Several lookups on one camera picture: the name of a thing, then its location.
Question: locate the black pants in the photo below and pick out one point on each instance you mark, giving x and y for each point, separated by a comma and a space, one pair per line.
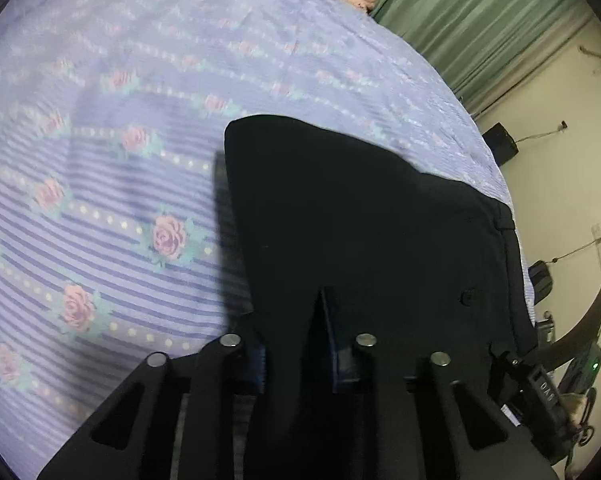
316, 208

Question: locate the black speaker box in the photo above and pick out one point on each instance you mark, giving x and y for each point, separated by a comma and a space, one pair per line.
502, 145

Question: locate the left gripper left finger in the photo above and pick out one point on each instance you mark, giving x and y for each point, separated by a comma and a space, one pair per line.
215, 381

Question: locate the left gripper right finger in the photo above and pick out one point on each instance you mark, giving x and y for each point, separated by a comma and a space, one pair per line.
374, 354

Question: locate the black curved chair back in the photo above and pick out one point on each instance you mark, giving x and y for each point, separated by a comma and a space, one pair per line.
573, 343

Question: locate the black cable connector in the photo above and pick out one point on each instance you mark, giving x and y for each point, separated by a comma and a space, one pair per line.
527, 390

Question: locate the green curtain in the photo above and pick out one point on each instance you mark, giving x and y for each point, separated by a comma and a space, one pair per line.
485, 48

